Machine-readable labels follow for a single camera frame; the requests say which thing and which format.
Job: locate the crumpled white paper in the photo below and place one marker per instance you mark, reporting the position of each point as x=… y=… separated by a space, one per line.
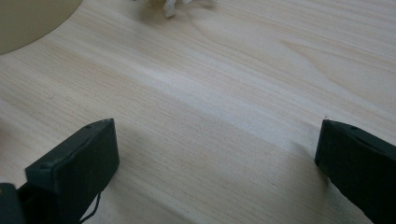
x=169 y=7

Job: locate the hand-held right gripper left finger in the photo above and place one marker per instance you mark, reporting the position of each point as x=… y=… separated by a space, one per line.
x=74 y=168

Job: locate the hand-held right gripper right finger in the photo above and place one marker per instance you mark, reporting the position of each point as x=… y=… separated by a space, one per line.
x=361 y=165

